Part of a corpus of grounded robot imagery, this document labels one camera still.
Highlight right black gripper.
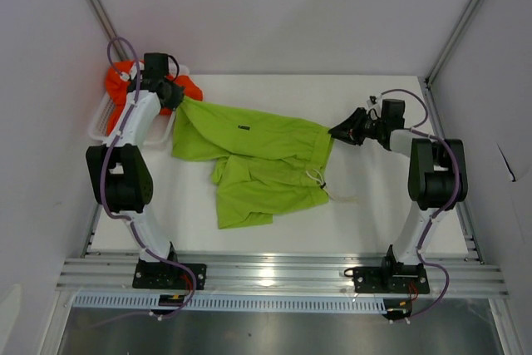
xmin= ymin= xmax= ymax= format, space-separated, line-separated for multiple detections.
xmin=328 ymin=107 xmax=385 ymax=147

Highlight lime green shorts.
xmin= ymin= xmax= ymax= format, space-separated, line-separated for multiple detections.
xmin=171 ymin=98 xmax=333 ymax=229

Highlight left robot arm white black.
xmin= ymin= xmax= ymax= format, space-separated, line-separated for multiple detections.
xmin=86 ymin=52 xmax=184 ymax=288

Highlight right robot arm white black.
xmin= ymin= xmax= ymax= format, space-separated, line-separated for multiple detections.
xmin=329 ymin=99 xmax=468 ymax=292

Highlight orange shorts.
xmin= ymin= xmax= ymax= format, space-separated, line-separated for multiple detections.
xmin=105 ymin=61 xmax=204 ymax=135

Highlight white plastic basket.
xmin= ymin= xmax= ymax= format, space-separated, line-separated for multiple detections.
xmin=88 ymin=80 xmax=175 ymax=146

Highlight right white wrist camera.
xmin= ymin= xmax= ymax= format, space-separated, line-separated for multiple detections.
xmin=367 ymin=96 xmax=382 ymax=110

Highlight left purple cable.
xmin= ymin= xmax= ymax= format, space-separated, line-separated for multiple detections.
xmin=99 ymin=37 xmax=196 ymax=323

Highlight purple cable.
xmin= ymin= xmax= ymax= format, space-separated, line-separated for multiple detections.
xmin=367 ymin=88 xmax=465 ymax=325
xmin=99 ymin=37 xmax=196 ymax=323

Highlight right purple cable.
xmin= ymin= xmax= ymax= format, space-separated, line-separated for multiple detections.
xmin=367 ymin=88 xmax=465 ymax=325

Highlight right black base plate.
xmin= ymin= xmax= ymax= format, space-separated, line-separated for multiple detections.
xmin=343 ymin=264 xmax=430 ymax=294

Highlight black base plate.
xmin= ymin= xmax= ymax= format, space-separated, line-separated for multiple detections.
xmin=343 ymin=264 xmax=430 ymax=294
xmin=132 ymin=259 xmax=193 ymax=290

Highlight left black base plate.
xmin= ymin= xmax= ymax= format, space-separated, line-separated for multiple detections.
xmin=132 ymin=259 xmax=193 ymax=290

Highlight aluminium mounting rail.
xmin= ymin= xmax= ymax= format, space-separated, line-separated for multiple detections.
xmin=56 ymin=252 xmax=509 ymax=298

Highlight right aluminium frame post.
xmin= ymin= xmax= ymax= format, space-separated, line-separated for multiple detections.
xmin=424 ymin=0 xmax=485 ymax=90

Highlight white slotted cable duct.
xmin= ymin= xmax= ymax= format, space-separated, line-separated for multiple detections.
xmin=72 ymin=292 xmax=387 ymax=314

